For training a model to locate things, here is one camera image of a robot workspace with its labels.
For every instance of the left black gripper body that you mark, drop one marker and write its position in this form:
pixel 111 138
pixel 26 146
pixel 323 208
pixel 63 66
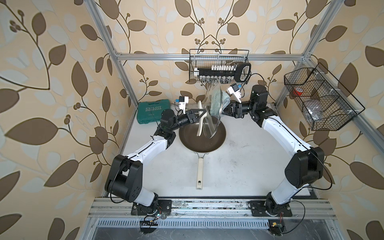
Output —
pixel 188 116

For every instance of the clear plastic bag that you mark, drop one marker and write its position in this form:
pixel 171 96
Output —
pixel 314 109

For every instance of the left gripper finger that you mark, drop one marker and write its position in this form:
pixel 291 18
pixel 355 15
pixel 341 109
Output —
pixel 201 119
pixel 201 112

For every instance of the green tool case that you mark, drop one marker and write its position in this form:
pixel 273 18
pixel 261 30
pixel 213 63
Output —
pixel 149 112

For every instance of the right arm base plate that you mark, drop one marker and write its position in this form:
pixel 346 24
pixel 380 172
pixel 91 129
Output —
pixel 269 209

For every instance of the black socket holder tool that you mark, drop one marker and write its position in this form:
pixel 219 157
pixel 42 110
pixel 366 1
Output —
pixel 225 74

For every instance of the green fluffy cloth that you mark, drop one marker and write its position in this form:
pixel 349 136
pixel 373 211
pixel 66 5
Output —
pixel 218 102

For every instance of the aluminium front rail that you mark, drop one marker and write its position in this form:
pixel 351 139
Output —
pixel 216 209

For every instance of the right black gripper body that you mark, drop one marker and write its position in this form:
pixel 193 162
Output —
pixel 238 109

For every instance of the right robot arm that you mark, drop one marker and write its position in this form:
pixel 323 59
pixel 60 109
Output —
pixel 307 163

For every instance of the wire basket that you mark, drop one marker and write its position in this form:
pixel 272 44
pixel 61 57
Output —
pixel 205 58
pixel 339 104

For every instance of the frying pan cream handle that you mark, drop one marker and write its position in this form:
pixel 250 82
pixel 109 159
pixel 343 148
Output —
pixel 201 145

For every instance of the right wire basket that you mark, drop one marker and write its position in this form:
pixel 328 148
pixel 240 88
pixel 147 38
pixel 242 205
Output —
pixel 339 104

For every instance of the glass pot lid cream handle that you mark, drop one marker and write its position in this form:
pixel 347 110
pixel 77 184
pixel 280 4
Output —
pixel 211 123

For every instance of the back wire basket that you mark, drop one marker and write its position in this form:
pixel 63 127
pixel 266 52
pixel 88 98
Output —
pixel 205 58

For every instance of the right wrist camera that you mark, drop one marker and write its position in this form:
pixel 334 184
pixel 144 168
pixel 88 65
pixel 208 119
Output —
pixel 235 90

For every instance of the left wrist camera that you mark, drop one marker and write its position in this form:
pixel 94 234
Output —
pixel 182 102

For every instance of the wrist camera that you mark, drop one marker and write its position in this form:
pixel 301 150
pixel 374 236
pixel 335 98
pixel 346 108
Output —
pixel 182 102
pixel 235 90

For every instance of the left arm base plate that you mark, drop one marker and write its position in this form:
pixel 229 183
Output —
pixel 158 207

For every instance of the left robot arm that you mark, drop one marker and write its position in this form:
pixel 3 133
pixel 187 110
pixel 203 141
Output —
pixel 125 178

